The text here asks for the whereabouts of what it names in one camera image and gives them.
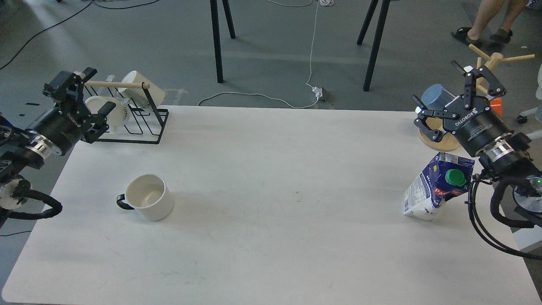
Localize white mug black handle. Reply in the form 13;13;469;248
116;174;175;221

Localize white mug on rack front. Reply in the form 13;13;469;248
85;95;130;135

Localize orange mug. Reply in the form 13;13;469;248
489;97;503;117

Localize blue white milk carton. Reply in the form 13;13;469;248
404;152;475;221

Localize wooden mug tree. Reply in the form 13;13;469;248
418;44;536;151

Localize cream mug on rack rear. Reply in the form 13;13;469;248
118;71;165;112

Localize black table leg left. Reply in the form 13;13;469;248
210;0;236;83

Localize white power adapter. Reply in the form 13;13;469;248
312;86;330;102

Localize black table leg right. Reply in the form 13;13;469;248
357;0;391;92

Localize black table leg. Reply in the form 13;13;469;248
357;0;391;92
210;0;236;83

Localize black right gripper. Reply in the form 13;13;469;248
411;60;514;158

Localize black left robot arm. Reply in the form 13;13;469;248
0;67;116;224

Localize person legs with sandals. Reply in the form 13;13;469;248
451;0;528;48

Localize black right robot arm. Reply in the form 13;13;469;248
412;61;541;260

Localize black floor cable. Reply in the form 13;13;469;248
0;0;160;71

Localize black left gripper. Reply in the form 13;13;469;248
26;67;116;155

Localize black wire mug rack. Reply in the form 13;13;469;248
85;81;169;144

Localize white power cable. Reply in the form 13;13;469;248
198;0;335;109

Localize blue mug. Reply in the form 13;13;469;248
421;83;457;114

